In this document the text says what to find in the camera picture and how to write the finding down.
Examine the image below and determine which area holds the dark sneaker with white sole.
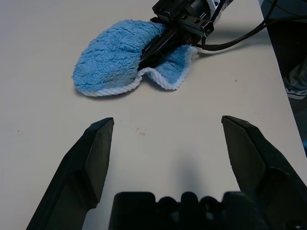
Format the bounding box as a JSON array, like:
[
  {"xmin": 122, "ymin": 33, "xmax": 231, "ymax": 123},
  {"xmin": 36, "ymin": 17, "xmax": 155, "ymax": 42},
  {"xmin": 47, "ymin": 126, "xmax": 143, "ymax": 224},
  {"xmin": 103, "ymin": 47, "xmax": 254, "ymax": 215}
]
[{"xmin": 286, "ymin": 85, "xmax": 307, "ymax": 101}]

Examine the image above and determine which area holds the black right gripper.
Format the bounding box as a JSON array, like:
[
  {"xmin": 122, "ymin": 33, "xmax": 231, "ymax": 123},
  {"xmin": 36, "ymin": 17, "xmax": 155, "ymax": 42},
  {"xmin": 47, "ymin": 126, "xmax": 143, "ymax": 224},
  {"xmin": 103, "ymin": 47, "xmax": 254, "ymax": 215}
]
[{"xmin": 137, "ymin": 0, "xmax": 214, "ymax": 72}]

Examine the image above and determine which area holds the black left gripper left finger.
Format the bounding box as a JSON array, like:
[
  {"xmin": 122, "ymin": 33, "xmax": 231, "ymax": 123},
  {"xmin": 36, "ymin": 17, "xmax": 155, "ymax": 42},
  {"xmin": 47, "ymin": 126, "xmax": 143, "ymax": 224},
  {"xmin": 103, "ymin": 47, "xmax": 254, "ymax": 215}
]
[{"xmin": 25, "ymin": 117, "xmax": 114, "ymax": 230}]

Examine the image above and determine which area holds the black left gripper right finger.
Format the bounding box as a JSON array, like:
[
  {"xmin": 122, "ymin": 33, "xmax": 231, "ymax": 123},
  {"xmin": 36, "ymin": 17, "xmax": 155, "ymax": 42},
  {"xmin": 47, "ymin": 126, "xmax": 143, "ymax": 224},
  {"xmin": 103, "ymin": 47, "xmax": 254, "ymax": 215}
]
[{"xmin": 221, "ymin": 115, "xmax": 307, "ymax": 230}]

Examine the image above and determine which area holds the thick black cable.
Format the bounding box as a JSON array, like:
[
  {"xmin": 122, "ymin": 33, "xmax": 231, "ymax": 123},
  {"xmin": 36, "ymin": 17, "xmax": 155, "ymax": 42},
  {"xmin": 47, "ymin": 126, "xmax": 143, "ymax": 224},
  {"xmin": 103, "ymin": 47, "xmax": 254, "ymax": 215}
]
[
  {"xmin": 260, "ymin": 0, "xmax": 280, "ymax": 25},
  {"xmin": 196, "ymin": 14, "xmax": 307, "ymax": 52}
]

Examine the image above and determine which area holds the blue terry rag white edge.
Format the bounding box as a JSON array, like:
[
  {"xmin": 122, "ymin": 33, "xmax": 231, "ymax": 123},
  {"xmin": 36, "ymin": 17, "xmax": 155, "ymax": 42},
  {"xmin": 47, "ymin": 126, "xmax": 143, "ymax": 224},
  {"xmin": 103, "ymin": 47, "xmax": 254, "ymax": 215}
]
[{"xmin": 71, "ymin": 19, "xmax": 199, "ymax": 98}]

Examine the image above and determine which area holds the grey trouser leg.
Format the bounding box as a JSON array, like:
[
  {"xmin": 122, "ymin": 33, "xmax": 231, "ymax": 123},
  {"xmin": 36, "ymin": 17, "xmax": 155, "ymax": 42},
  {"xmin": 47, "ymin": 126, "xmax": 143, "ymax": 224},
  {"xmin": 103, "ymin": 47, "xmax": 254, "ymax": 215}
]
[{"xmin": 283, "ymin": 57, "xmax": 307, "ymax": 91}]

